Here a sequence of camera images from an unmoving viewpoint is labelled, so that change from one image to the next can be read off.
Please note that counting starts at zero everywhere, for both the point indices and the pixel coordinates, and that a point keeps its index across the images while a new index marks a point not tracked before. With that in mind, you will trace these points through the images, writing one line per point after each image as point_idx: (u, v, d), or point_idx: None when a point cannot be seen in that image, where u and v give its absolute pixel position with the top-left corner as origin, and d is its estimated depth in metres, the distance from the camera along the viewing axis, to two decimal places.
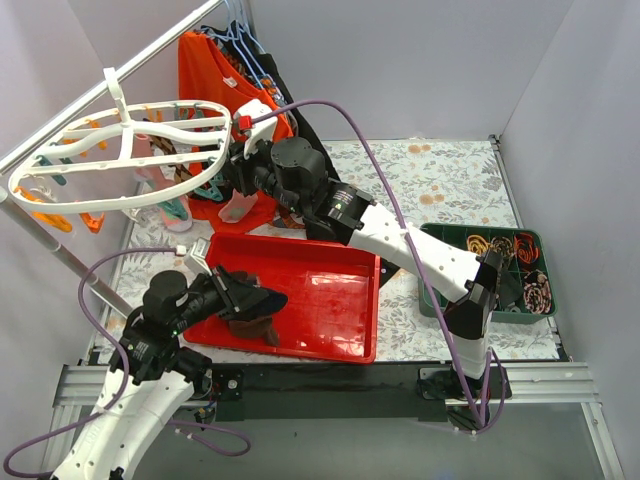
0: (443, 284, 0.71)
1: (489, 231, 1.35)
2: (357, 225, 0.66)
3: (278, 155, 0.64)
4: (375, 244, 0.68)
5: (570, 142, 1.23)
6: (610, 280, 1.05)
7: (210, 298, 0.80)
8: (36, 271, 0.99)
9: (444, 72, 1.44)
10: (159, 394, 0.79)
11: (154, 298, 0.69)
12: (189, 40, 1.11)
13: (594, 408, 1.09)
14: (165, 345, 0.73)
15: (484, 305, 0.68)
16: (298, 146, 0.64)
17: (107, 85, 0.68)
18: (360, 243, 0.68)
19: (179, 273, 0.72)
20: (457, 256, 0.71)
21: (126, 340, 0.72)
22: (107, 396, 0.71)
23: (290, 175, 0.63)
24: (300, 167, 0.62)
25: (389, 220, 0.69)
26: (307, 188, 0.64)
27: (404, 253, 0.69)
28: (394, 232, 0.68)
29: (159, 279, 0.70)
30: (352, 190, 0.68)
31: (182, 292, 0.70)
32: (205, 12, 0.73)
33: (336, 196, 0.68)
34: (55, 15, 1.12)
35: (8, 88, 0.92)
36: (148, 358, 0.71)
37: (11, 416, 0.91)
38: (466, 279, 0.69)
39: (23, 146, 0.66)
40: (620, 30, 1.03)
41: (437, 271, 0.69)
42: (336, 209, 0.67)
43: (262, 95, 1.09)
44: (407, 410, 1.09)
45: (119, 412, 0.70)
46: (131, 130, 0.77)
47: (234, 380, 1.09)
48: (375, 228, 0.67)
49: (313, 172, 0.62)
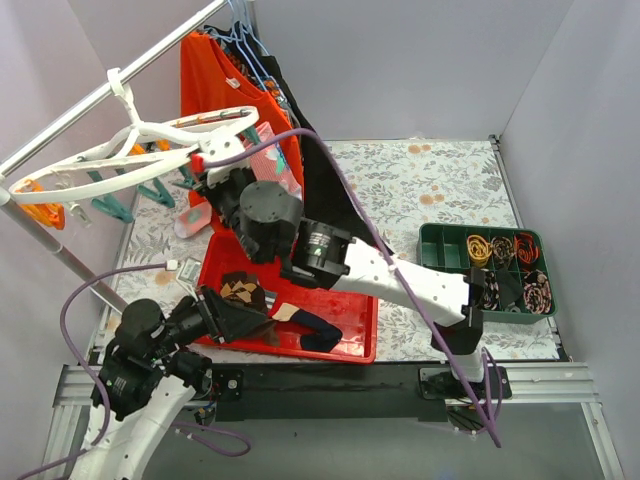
0: (438, 312, 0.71)
1: (490, 231, 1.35)
2: (345, 270, 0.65)
3: (251, 207, 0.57)
4: (365, 285, 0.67)
5: (571, 142, 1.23)
6: (610, 280, 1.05)
7: (192, 323, 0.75)
8: (35, 271, 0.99)
9: (444, 72, 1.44)
10: (159, 402, 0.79)
11: (126, 334, 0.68)
12: (192, 40, 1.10)
13: (594, 408, 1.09)
14: (147, 376, 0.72)
15: (476, 327, 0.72)
16: (272, 194, 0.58)
17: (111, 86, 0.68)
18: (349, 285, 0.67)
19: (153, 301, 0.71)
20: (447, 281, 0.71)
21: (106, 374, 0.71)
22: (94, 431, 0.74)
23: (268, 229, 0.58)
24: (280, 220, 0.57)
25: (374, 257, 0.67)
26: (287, 237, 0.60)
27: (395, 289, 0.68)
28: (382, 270, 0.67)
29: (133, 313, 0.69)
30: (327, 230, 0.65)
31: (156, 324, 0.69)
32: (209, 13, 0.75)
33: (311, 241, 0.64)
34: (55, 15, 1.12)
35: (8, 88, 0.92)
36: (129, 393, 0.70)
37: (9, 417, 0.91)
38: (461, 305, 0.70)
39: (29, 147, 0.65)
40: (621, 30, 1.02)
41: (433, 302, 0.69)
42: (316, 255, 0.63)
43: (264, 98, 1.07)
44: (407, 411, 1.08)
45: (107, 446, 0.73)
46: (137, 131, 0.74)
47: (234, 380, 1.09)
48: (363, 269, 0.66)
49: (294, 222, 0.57)
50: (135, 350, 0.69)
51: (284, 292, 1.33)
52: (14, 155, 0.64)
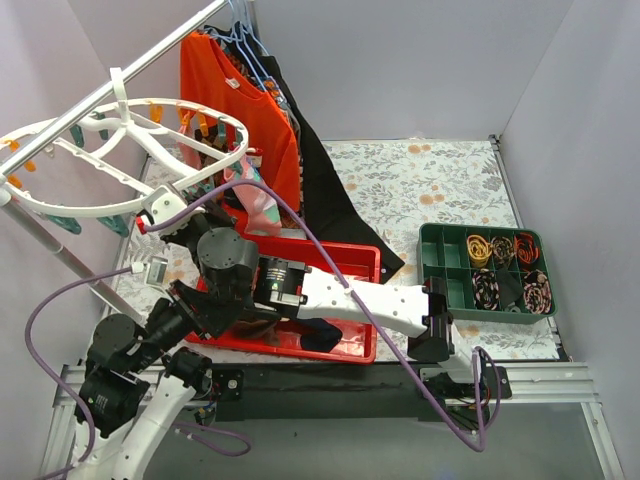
0: (402, 326, 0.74)
1: (489, 231, 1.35)
2: (302, 299, 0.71)
3: (208, 255, 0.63)
4: (325, 310, 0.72)
5: (571, 141, 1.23)
6: (610, 280, 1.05)
7: (172, 326, 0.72)
8: (35, 271, 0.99)
9: (444, 72, 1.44)
10: (159, 402, 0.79)
11: (99, 356, 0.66)
12: (192, 41, 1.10)
13: (594, 407, 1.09)
14: (128, 392, 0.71)
15: (442, 335, 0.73)
16: (227, 242, 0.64)
17: (113, 86, 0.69)
18: (311, 313, 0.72)
19: (127, 316, 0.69)
20: (404, 295, 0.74)
21: (87, 391, 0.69)
22: (81, 446, 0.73)
23: (226, 274, 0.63)
24: (236, 263, 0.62)
25: (331, 283, 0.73)
26: (245, 278, 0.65)
27: (354, 310, 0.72)
28: (338, 294, 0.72)
29: (105, 332, 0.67)
30: (283, 264, 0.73)
31: (131, 341, 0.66)
32: (209, 14, 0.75)
33: (269, 276, 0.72)
34: (55, 16, 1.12)
35: (8, 89, 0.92)
36: (111, 409, 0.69)
37: (9, 417, 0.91)
38: (421, 316, 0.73)
39: (30, 146, 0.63)
40: (621, 30, 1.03)
41: (393, 316, 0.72)
42: (273, 289, 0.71)
43: (265, 99, 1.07)
44: (407, 410, 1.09)
45: (95, 462, 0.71)
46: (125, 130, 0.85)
47: (234, 380, 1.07)
48: (320, 296, 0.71)
49: (250, 265, 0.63)
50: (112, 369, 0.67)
51: None
52: (17, 155, 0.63)
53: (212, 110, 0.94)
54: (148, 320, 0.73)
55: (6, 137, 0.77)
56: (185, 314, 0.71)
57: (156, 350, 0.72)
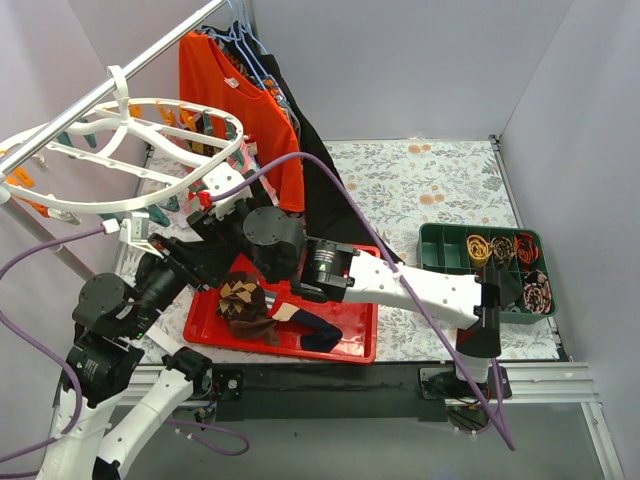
0: (450, 315, 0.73)
1: (489, 231, 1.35)
2: (349, 282, 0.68)
3: (253, 231, 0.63)
4: (372, 294, 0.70)
5: (571, 142, 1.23)
6: (610, 280, 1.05)
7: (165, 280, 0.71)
8: (36, 271, 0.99)
9: (444, 72, 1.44)
10: (158, 392, 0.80)
11: (86, 317, 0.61)
12: (190, 40, 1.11)
13: (594, 408, 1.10)
14: (118, 357, 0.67)
15: (495, 326, 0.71)
16: (272, 220, 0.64)
17: (116, 83, 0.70)
18: (356, 297, 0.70)
19: (115, 277, 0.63)
20: (456, 284, 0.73)
21: (75, 357, 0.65)
22: (65, 418, 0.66)
23: (270, 250, 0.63)
24: (281, 241, 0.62)
25: (379, 267, 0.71)
26: (291, 258, 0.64)
27: (403, 296, 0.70)
28: (387, 278, 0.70)
29: (92, 293, 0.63)
30: (332, 247, 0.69)
31: (120, 303, 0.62)
32: (207, 12, 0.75)
33: (317, 257, 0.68)
34: (55, 16, 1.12)
35: (8, 88, 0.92)
36: (100, 377, 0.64)
37: (9, 417, 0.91)
38: (473, 306, 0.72)
39: (25, 149, 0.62)
40: (620, 30, 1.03)
41: (443, 305, 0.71)
42: (321, 270, 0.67)
43: (264, 98, 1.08)
44: (407, 410, 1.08)
45: (80, 436, 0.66)
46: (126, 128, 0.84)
47: (233, 380, 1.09)
48: (368, 280, 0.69)
49: (294, 242, 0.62)
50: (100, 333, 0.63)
51: (283, 292, 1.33)
52: (12, 156, 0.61)
53: (194, 104, 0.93)
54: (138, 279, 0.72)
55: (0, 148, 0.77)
56: (177, 267, 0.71)
57: (151, 308, 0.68)
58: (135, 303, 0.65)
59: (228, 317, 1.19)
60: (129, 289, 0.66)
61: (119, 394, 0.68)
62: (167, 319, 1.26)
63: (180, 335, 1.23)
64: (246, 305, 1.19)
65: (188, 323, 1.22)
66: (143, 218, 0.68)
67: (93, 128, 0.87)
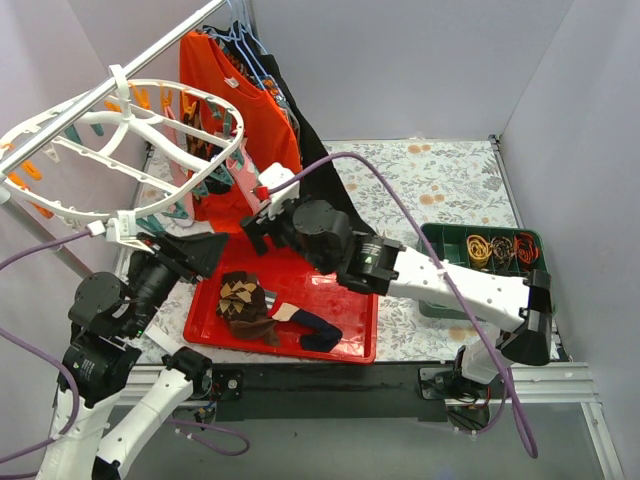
0: (495, 316, 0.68)
1: (489, 231, 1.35)
2: (393, 275, 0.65)
3: (302, 222, 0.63)
4: (415, 290, 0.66)
5: (570, 142, 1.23)
6: (609, 279, 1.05)
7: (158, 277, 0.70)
8: (36, 270, 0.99)
9: (444, 72, 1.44)
10: (159, 392, 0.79)
11: (81, 317, 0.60)
12: (190, 40, 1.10)
13: (594, 408, 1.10)
14: (115, 357, 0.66)
15: (542, 332, 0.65)
16: (319, 212, 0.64)
17: (116, 82, 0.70)
18: (399, 291, 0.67)
19: (110, 277, 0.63)
20: (503, 285, 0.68)
21: (71, 357, 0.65)
22: (63, 418, 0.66)
23: (316, 239, 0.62)
24: (327, 232, 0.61)
25: (424, 263, 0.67)
26: (337, 249, 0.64)
27: (446, 293, 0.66)
28: (432, 274, 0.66)
29: (88, 292, 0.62)
30: (379, 241, 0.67)
31: (115, 303, 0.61)
32: (208, 12, 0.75)
33: (363, 250, 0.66)
34: (55, 15, 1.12)
35: (8, 88, 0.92)
36: (97, 376, 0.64)
37: (10, 417, 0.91)
38: (519, 308, 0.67)
39: (27, 146, 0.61)
40: (620, 30, 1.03)
41: (487, 305, 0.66)
42: (367, 262, 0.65)
43: (264, 98, 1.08)
44: (406, 410, 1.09)
45: (78, 436, 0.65)
46: (128, 125, 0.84)
47: (233, 380, 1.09)
48: (411, 275, 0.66)
49: (340, 233, 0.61)
50: (96, 333, 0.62)
51: (283, 292, 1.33)
52: (14, 154, 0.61)
53: (197, 90, 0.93)
54: (131, 276, 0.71)
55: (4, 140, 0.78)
56: (167, 262, 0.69)
57: (149, 305, 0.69)
58: (130, 301, 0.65)
59: (228, 317, 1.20)
60: (125, 288, 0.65)
61: (117, 394, 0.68)
62: (167, 319, 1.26)
63: (180, 335, 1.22)
64: (245, 305, 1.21)
65: (188, 324, 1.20)
66: (131, 216, 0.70)
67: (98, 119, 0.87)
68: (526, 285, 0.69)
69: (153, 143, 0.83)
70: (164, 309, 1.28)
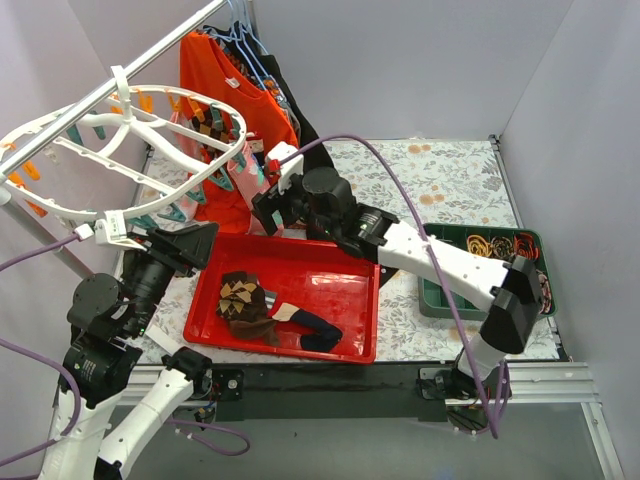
0: (471, 293, 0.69)
1: (490, 231, 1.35)
2: (381, 242, 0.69)
3: (308, 183, 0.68)
4: (400, 259, 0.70)
5: (571, 142, 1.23)
6: (609, 279, 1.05)
7: (154, 274, 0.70)
8: (36, 271, 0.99)
9: (444, 72, 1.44)
10: (159, 392, 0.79)
11: (81, 319, 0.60)
12: (191, 41, 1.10)
13: (594, 408, 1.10)
14: (115, 357, 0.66)
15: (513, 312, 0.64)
16: (326, 175, 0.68)
17: (116, 83, 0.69)
18: (388, 259, 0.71)
19: (107, 278, 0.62)
20: (483, 264, 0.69)
21: (72, 358, 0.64)
22: (65, 419, 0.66)
23: (319, 200, 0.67)
24: (328, 193, 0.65)
25: (412, 235, 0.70)
26: (335, 213, 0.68)
27: (425, 264, 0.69)
28: (416, 246, 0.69)
29: (86, 293, 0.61)
30: (379, 213, 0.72)
31: (115, 303, 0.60)
32: (208, 12, 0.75)
33: (363, 219, 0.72)
34: (55, 15, 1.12)
35: (8, 89, 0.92)
36: (99, 377, 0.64)
37: (10, 417, 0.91)
38: (492, 286, 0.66)
39: (28, 146, 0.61)
40: (620, 30, 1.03)
41: (462, 279, 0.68)
42: (362, 230, 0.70)
43: (264, 98, 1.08)
44: (407, 410, 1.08)
45: (80, 437, 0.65)
46: (129, 127, 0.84)
47: (234, 380, 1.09)
48: (396, 244, 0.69)
49: (341, 197, 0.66)
50: (98, 334, 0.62)
51: (283, 292, 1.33)
52: (15, 155, 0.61)
53: (204, 96, 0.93)
54: (126, 276, 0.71)
55: (6, 140, 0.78)
56: (160, 257, 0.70)
57: (148, 302, 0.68)
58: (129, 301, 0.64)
59: (228, 317, 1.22)
60: (122, 288, 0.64)
61: (119, 394, 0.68)
62: (167, 319, 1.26)
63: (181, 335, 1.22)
64: (246, 305, 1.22)
65: (189, 325, 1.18)
66: (116, 215, 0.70)
67: (99, 121, 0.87)
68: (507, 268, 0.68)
69: (152, 144, 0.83)
70: (164, 310, 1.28)
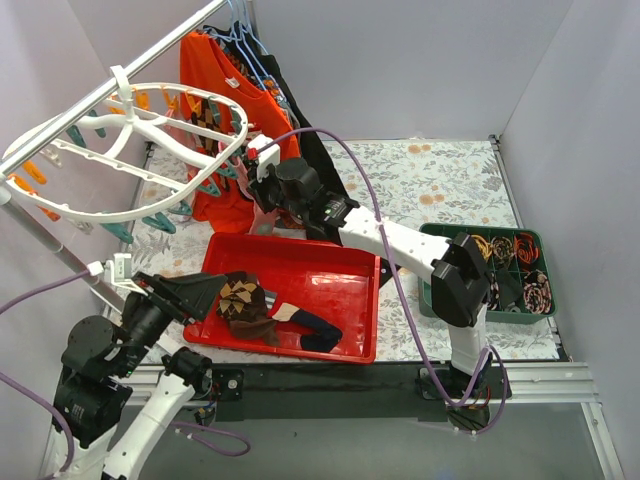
0: (417, 269, 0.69)
1: (489, 231, 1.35)
2: (339, 223, 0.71)
3: (280, 170, 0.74)
4: (356, 238, 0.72)
5: (570, 142, 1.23)
6: (610, 280, 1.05)
7: (152, 320, 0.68)
8: (35, 271, 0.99)
9: (444, 73, 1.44)
10: (158, 401, 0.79)
11: (73, 362, 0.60)
12: (191, 40, 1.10)
13: (594, 408, 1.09)
14: (108, 398, 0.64)
15: (452, 282, 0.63)
16: (296, 163, 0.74)
17: (118, 83, 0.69)
18: (350, 240, 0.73)
19: (102, 321, 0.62)
20: (428, 239, 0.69)
21: (61, 401, 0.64)
22: (64, 454, 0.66)
23: (287, 185, 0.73)
24: (295, 178, 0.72)
25: (369, 217, 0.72)
26: (302, 197, 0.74)
27: (376, 242, 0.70)
28: (371, 226, 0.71)
29: (81, 337, 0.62)
30: (344, 200, 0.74)
31: (107, 347, 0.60)
32: (208, 12, 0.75)
33: (329, 205, 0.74)
34: (55, 15, 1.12)
35: (9, 88, 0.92)
36: (89, 419, 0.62)
37: (11, 416, 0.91)
38: (434, 259, 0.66)
39: (28, 146, 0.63)
40: (621, 29, 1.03)
41: (408, 255, 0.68)
42: (327, 215, 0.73)
43: (264, 98, 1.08)
44: (407, 410, 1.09)
45: (77, 473, 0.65)
46: (131, 127, 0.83)
47: (234, 380, 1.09)
48: (354, 225, 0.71)
49: (305, 182, 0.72)
50: (89, 376, 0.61)
51: (283, 292, 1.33)
52: (14, 155, 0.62)
53: (200, 90, 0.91)
54: (123, 320, 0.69)
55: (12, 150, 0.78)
56: (161, 304, 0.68)
57: (140, 346, 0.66)
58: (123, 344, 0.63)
59: (228, 317, 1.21)
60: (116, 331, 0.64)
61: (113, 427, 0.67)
62: None
63: (181, 335, 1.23)
64: (246, 305, 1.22)
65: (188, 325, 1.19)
66: (125, 258, 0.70)
67: (100, 123, 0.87)
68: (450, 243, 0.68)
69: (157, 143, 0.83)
70: None
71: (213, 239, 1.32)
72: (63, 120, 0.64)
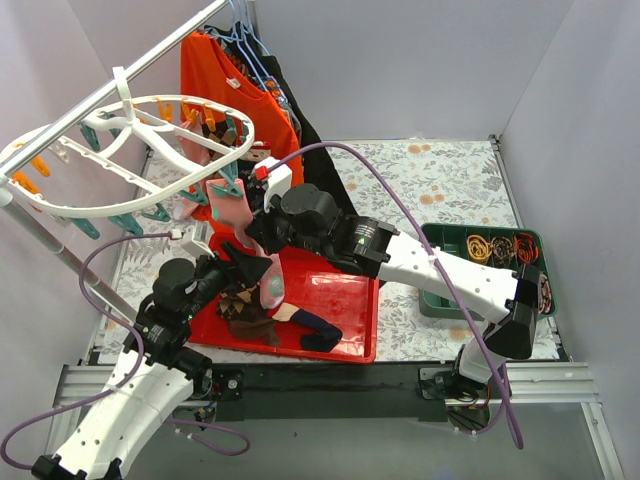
0: (482, 306, 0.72)
1: (490, 231, 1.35)
2: (384, 258, 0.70)
3: (287, 204, 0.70)
4: (405, 274, 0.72)
5: (570, 141, 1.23)
6: (610, 279, 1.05)
7: (211, 277, 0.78)
8: (35, 271, 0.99)
9: (444, 72, 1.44)
10: (159, 389, 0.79)
11: (163, 287, 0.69)
12: (193, 40, 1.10)
13: (594, 408, 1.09)
14: (178, 331, 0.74)
15: (527, 324, 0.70)
16: (305, 192, 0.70)
17: (116, 85, 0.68)
18: (390, 274, 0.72)
19: (187, 260, 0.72)
20: (492, 276, 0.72)
21: (141, 324, 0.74)
22: (119, 375, 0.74)
23: (302, 221, 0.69)
24: (309, 212, 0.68)
25: (416, 249, 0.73)
26: (320, 230, 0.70)
27: (434, 278, 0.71)
28: (422, 260, 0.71)
29: (169, 270, 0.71)
30: (373, 224, 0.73)
31: (190, 279, 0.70)
32: (209, 13, 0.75)
33: (357, 231, 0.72)
34: (55, 15, 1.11)
35: (8, 88, 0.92)
36: (162, 341, 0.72)
37: (10, 416, 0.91)
38: (506, 300, 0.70)
39: (36, 144, 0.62)
40: (621, 29, 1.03)
41: (474, 294, 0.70)
42: (360, 243, 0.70)
43: (266, 98, 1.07)
44: (406, 411, 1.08)
45: (129, 391, 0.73)
46: (130, 129, 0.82)
47: (234, 380, 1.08)
48: (401, 259, 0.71)
49: (323, 212, 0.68)
50: (167, 303, 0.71)
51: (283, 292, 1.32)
52: (22, 152, 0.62)
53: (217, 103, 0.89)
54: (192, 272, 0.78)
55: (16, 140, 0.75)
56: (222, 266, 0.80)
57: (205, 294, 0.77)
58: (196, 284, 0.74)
59: (228, 317, 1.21)
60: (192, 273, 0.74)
61: (167, 368, 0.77)
62: None
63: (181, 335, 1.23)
64: (245, 305, 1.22)
65: None
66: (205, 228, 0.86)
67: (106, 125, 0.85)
68: (515, 278, 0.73)
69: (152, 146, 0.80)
70: None
71: (213, 240, 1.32)
72: (65, 119, 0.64)
